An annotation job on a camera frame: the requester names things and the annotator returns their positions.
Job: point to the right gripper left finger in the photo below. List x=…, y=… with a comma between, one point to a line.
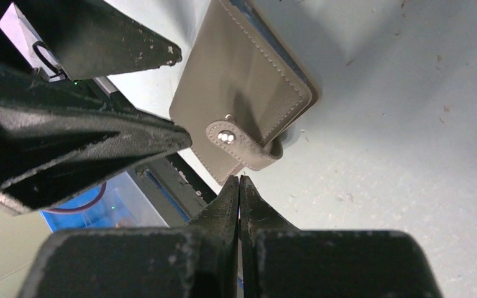
x=198, y=259

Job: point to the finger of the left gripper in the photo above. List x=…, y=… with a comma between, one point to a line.
x=56, y=143
x=92, y=38

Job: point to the blue plastic bin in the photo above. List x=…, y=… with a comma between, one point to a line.
x=120, y=203

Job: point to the beige card holder wallet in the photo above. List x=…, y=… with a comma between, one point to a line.
x=240, y=90

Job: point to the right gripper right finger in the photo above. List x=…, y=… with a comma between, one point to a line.
x=280, y=260

